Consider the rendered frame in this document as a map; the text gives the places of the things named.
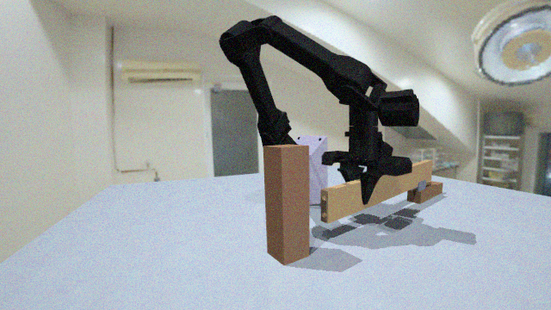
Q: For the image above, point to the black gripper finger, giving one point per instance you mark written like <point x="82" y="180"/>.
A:
<point x="350" y="175"/>
<point x="368" y="182"/>

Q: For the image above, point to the long wooden rail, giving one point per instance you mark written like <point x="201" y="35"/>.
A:
<point x="345" y="199"/>

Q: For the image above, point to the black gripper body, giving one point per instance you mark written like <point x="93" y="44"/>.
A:
<point x="363" y="151"/>

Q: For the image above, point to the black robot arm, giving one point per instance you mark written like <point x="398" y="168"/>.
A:
<point x="346" y="78"/>

